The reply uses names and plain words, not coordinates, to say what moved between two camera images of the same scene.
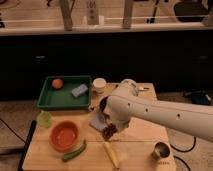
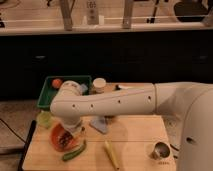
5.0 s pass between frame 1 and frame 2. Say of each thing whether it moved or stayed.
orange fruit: stayed
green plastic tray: stayed
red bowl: stayed
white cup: stayed
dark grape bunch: moved
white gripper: moved
